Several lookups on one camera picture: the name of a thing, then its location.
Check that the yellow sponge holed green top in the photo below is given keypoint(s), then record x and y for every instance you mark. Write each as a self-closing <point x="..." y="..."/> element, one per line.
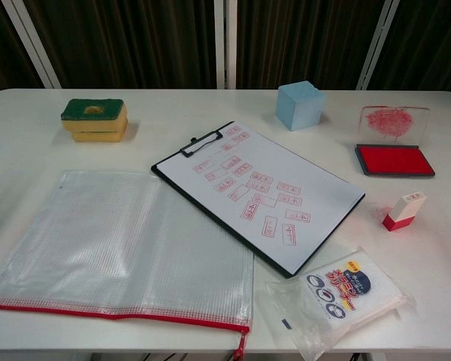
<point x="79" y="111"/>

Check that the black clipboard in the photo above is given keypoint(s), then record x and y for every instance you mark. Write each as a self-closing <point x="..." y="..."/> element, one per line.
<point x="165" y="173"/>

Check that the red ink pad clear lid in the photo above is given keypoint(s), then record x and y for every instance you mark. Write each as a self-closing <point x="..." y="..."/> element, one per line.
<point x="395" y="161"/>

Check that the white slanted frame post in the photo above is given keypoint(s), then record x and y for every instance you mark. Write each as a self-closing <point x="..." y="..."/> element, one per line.
<point x="376" y="45"/>
<point x="32" y="45"/>

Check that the white vertical frame post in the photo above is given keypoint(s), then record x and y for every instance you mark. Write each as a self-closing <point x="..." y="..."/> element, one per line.
<point x="225" y="45"/>

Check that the plain yellow sponge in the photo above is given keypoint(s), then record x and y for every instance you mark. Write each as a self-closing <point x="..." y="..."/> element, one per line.
<point x="97" y="137"/>

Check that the packaged white melamine sponge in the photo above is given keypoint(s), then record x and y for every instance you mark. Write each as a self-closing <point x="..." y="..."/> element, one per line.
<point x="334" y="301"/>

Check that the white paper red stamp marks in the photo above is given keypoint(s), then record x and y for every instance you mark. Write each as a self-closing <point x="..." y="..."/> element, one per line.
<point x="315" y="176"/>

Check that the red white rubber stamp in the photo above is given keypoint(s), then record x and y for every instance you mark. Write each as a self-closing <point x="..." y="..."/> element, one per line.
<point x="398" y="216"/>

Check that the dark pleated curtain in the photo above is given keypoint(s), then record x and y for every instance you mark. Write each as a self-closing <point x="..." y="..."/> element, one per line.
<point x="135" y="41"/>

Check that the light blue foam cube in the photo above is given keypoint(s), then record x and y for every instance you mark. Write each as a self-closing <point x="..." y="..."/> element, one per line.
<point x="298" y="109"/>

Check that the clear mesh pouch red zipper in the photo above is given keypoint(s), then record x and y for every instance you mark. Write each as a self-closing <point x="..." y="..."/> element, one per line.
<point x="116" y="240"/>

